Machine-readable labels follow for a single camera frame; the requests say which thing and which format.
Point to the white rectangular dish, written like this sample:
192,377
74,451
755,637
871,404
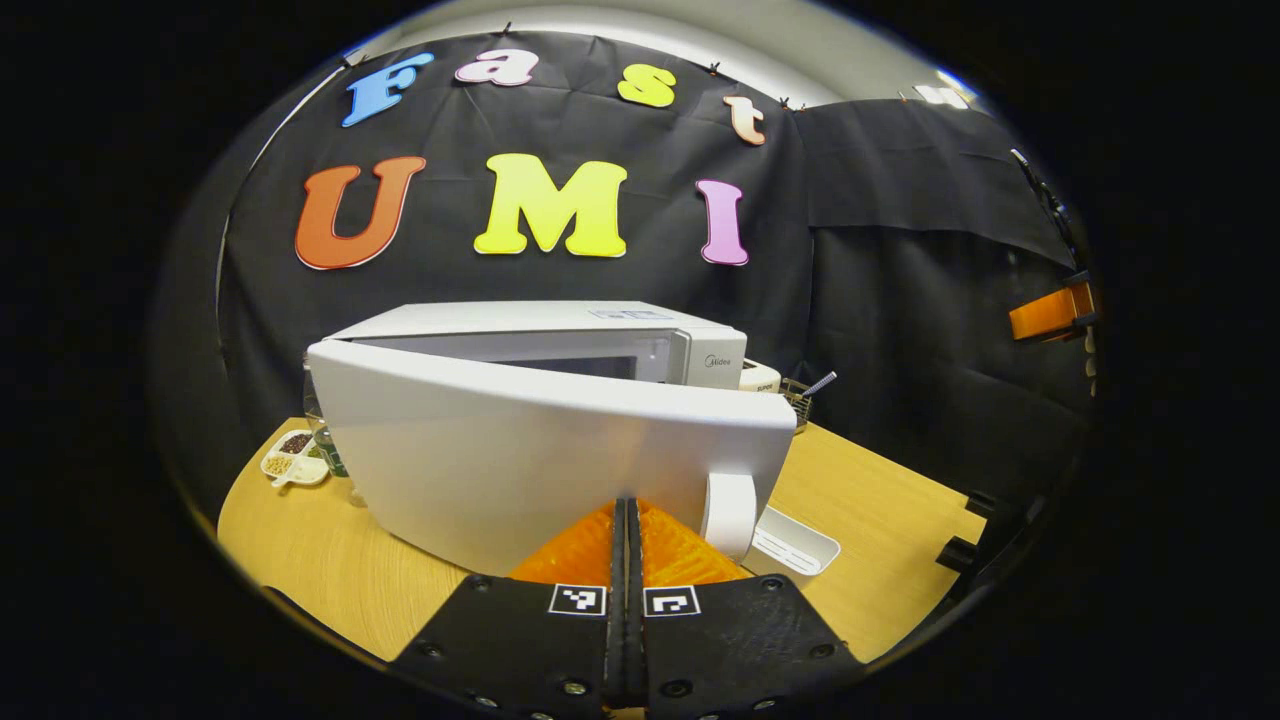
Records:
800,548

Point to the clear plastic water bottle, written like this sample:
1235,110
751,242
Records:
332,458

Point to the white divided snack plate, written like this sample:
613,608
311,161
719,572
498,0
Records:
290,460

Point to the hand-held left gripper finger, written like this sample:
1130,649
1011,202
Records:
618,620
637,640

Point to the white toaster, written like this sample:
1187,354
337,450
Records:
760,378

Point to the metal spoon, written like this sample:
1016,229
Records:
820,383

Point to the black table edge bracket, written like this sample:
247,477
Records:
982,503
958,553

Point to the ceiling light panel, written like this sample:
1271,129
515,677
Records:
945,95

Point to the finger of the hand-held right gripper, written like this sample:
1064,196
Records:
1050,315

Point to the white microwave oven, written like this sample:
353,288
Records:
520,470

